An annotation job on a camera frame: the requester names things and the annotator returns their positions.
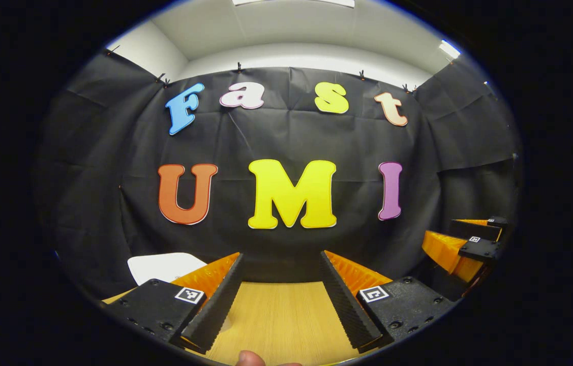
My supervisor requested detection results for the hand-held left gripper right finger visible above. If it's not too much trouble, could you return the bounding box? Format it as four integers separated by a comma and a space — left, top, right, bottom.
318, 250, 457, 355

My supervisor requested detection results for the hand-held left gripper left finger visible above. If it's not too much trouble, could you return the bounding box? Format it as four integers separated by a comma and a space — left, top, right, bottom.
101, 252, 245, 355

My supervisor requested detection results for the white desktop garbage bin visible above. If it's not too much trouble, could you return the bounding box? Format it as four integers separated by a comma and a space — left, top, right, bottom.
127, 253, 209, 286

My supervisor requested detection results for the wooden desktop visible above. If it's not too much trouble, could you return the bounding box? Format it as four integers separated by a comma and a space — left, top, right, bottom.
101, 281, 368, 366

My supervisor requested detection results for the black backdrop cloth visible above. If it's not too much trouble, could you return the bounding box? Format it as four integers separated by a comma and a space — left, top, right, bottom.
32, 48, 523, 300

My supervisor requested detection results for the row of black cloth clips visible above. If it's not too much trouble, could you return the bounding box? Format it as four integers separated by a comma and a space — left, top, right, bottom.
106, 45, 418, 95

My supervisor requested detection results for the long ceiling light panel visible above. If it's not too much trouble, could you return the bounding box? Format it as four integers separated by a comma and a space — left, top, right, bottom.
232, 0, 356, 8

